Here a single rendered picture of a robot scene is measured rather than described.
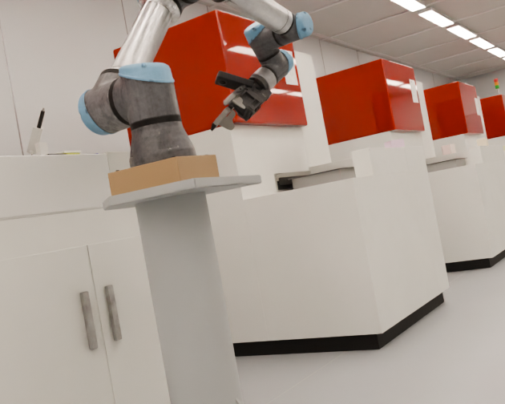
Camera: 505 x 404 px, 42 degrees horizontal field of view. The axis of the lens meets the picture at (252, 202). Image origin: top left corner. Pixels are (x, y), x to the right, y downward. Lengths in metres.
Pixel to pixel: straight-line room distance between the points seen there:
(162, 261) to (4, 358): 0.39
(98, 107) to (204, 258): 0.43
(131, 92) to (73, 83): 3.36
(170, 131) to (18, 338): 0.56
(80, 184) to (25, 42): 3.02
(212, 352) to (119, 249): 0.46
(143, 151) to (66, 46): 3.50
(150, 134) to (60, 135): 3.19
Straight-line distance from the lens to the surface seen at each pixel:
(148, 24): 1.76
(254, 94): 2.04
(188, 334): 1.45
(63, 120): 4.69
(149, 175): 1.42
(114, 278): 1.75
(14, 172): 1.60
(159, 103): 1.48
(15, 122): 4.43
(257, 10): 1.92
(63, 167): 1.70
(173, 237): 1.43
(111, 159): 1.82
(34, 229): 1.61
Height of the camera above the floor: 0.72
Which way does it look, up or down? 1 degrees up
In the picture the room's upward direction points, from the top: 10 degrees counter-clockwise
